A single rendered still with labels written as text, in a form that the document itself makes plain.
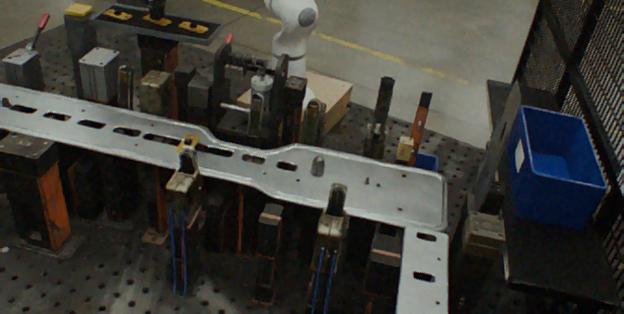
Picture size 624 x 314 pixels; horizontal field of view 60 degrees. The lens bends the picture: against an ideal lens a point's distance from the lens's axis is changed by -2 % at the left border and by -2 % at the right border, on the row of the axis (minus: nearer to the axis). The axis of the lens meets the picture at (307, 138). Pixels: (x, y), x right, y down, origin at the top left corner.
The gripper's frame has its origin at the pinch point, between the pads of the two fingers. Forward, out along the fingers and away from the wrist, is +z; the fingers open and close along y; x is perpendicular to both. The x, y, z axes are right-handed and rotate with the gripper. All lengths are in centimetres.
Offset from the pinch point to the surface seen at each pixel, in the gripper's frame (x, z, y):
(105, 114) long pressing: 6.0, 18.7, 29.2
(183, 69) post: 17.9, 8.8, 10.3
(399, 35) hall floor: -11, 118, -304
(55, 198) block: 9, 31, 51
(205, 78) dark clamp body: 23.5, 11.0, 7.5
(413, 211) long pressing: 91, 19, 17
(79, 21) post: -21.0, 5.4, 11.0
